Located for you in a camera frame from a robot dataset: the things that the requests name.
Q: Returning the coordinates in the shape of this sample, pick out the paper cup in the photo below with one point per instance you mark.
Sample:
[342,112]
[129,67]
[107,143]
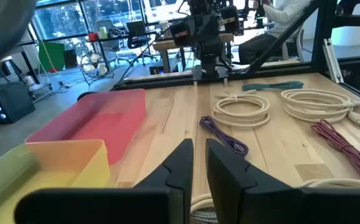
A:
[164,25]

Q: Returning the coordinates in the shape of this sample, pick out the green board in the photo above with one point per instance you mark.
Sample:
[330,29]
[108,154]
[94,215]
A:
[52,56]

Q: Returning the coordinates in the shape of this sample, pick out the silver aluminium extrusion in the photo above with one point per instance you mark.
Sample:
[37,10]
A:
[332,62]

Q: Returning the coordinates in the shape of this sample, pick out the red plastic bin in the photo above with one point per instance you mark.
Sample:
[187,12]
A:
[111,124]

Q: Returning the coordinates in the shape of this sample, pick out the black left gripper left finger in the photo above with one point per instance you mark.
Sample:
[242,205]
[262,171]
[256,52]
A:
[180,168]

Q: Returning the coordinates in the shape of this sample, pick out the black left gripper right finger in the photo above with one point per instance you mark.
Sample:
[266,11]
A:
[226,174]

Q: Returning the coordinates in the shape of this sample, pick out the person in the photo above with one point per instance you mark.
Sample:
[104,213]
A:
[279,15]

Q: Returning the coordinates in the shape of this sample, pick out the yellow plastic bin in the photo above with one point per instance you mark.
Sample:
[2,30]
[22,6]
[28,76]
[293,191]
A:
[83,161]

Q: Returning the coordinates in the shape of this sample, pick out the black box blue lights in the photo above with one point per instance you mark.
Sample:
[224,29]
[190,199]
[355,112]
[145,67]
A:
[12,102]

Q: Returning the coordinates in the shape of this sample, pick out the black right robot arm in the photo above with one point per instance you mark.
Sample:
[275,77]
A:
[212,59]

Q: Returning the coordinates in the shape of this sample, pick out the white chair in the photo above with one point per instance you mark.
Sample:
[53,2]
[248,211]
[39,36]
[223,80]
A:
[300,43]

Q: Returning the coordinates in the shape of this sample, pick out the green white cup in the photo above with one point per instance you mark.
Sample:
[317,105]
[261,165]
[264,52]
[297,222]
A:
[103,33]

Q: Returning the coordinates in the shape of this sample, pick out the black aluminium rig frame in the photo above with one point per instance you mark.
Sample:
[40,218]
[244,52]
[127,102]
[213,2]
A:
[323,31]

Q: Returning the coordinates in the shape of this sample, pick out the wooden table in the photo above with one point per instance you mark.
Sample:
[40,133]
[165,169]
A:
[167,45]

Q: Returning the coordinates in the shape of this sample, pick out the black office chair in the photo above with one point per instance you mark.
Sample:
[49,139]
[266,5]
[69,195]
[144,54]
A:
[138,42]

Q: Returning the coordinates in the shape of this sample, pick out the red cup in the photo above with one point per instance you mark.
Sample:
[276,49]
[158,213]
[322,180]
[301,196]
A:
[93,36]

